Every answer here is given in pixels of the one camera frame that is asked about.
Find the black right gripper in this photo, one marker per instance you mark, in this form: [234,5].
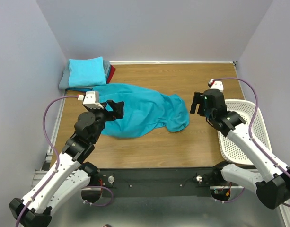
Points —
[197,98]

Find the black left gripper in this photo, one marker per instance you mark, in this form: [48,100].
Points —
[118,108]

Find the teal t-shirt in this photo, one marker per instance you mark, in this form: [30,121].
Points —
[144,110]

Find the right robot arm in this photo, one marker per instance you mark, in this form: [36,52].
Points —
[271,182]

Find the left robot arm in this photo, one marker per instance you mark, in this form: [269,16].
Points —
[70,172]

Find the folded red t-shirt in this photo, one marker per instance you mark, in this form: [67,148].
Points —
[110,74]

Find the white perforated laundry basket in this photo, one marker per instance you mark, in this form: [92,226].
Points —
[238,146]

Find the folded light blue t-shirt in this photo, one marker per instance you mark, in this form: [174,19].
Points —
[87,72]

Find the folded grey t-shirt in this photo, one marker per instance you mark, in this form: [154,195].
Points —
[64,82]

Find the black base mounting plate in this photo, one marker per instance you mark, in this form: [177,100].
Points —
[153,182]

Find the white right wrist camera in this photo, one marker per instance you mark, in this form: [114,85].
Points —
[215,84]

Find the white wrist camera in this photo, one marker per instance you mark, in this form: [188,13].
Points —
[215,84]
[90,100]

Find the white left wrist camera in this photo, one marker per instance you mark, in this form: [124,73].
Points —
[90,100]

